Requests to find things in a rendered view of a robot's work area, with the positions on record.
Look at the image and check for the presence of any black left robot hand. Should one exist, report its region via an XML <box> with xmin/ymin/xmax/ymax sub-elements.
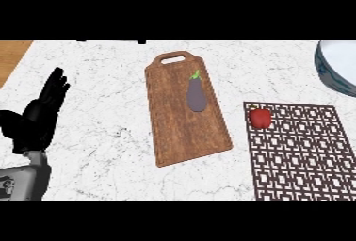
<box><xmin>0</xmin><ymin>66</ymin><xmax>72</xmax><ymax>155</ymax></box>

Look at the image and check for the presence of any red tomato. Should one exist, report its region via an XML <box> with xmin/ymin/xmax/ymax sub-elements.
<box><xmin>248</xmin><ymin>105</ymin><xmax>273</xmax><ymax>130</ymax></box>

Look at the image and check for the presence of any brown patterned placemat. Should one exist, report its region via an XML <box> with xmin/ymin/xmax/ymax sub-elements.
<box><xmin>242</xmin><ymin>101</ymin><xmax>356</xmax><ymax>201</ymax></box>

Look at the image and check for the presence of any brown wooden cutting board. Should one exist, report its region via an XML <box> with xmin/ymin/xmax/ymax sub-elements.
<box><xmin>143</xmin><ymin>50</ymin><xmax>234</xmax><ymax>169</ymax></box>

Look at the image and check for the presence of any purple eggplant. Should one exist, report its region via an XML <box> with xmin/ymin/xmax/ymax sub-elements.
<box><xmin>184</xmin><ymin>69</ymin><xmax>208</xmax><ymax>113</ymax></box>

